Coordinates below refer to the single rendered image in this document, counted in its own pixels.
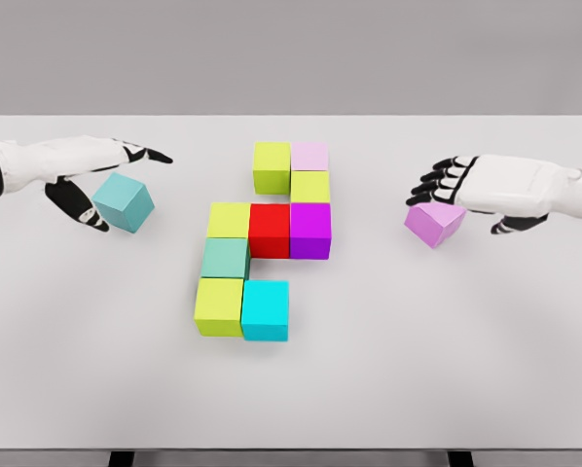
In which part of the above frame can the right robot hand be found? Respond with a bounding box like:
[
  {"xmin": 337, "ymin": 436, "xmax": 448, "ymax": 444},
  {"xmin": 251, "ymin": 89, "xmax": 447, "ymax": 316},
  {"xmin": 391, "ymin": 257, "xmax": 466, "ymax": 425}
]
[{"xmin": 405, "ymin": 154, "xmax": 582, "ymax": 236}]

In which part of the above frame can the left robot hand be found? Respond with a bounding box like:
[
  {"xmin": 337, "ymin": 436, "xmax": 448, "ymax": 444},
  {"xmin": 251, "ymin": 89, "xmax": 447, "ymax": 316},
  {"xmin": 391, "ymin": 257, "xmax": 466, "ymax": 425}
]
[{"xmin": 36, "ymin": 137, "xmax": 174, "ymax": 234}]

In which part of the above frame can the dusty teal cube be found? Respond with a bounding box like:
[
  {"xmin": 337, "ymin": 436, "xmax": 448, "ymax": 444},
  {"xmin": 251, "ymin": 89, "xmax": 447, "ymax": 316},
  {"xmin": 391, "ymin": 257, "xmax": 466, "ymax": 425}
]
[{"xmin": 91, "ymin": 171, "xmax": 156, "ymax": 235}]

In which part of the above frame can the orchid pink cube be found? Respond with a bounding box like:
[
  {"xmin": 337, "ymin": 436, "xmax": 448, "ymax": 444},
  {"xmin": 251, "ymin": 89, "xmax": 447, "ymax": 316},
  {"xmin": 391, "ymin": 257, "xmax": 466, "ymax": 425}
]
[{"xmin": 403, "ymin": 201, "xmax": 467, "ymax": 250}]

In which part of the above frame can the yellow-green cube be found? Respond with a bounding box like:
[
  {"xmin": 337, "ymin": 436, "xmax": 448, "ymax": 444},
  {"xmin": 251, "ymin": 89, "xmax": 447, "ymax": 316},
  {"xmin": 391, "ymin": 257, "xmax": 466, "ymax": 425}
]
[
  {"xmin": 289, "ymin": 170, "xmax": 332, "ymax": 205},
  {"xmin": 252, "ymin": 141, "xmax": 292, "ymax": 197},
  {"xmin": 193, "ymin": 277, "xmax": 245, "ymax": 338},
  {"xmin": 205, "ymin": 202, "xmax": 252, "ymax": 240}
]

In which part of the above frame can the sea green cube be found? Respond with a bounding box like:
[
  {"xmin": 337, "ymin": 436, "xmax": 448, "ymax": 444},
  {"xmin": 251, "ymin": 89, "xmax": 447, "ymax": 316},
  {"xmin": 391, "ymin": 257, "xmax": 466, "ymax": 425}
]
[{"xmin": 200, "ymin": 236, "xmax": 252, "ymax": 281}]

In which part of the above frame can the red cube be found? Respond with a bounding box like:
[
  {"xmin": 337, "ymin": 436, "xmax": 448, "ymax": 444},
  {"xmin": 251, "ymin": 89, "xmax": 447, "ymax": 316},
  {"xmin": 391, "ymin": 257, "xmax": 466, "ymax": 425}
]
[{"xmin": 247, "ymin": 202, "xmax": 292, "ymax": 260}]

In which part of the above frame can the pale pink cube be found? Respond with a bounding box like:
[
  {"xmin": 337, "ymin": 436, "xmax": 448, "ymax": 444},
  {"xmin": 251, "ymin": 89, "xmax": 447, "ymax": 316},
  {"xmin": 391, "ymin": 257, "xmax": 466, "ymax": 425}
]
[{"xmin": 290, "ymin": 141, "xmax": 330, "ymax": 173}]

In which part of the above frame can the purple magenta cube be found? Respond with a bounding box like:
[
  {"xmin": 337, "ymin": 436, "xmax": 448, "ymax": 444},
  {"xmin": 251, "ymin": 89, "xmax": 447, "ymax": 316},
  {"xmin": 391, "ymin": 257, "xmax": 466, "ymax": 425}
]
[{"xmin": 289, "ymin": 202, "xmax": 333, "ymax": 261}]

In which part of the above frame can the bright cyan cube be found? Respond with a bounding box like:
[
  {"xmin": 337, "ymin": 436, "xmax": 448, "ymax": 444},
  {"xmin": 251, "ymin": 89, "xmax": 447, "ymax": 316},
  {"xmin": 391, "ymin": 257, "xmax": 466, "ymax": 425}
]
[{"xmin": 240, "ymin": 279, "xmax": 291, "ymax": 342}]

